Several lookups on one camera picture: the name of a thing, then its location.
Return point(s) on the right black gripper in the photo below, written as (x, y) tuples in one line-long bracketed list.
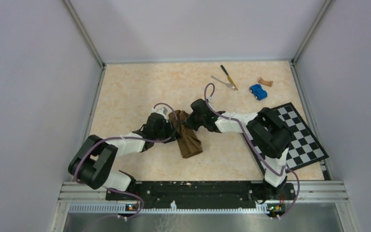
[(188, 122)]

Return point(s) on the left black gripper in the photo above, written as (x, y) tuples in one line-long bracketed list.
[(169, 125)]

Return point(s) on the brown cloth napkin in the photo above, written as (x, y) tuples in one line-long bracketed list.
[(188, 143)]

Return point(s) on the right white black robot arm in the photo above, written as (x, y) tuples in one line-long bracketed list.
[(267, 135)]

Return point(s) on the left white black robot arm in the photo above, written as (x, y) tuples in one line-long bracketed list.
[(92, 164)]

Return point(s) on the blue toy car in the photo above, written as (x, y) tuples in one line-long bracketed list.
[(258, 92)]

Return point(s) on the small brown wooden piece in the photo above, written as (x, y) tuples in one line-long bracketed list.
[(265, 82)]

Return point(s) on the black white checkerboard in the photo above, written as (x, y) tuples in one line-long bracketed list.
[(304, 148)]

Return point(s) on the black-handled knife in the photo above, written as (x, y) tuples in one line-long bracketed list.
[(228, 77)]

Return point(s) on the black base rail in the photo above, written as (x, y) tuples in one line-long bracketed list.
[(204, 194)]

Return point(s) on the aluminium frame rail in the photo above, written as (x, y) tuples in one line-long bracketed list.
[(323, 192)]

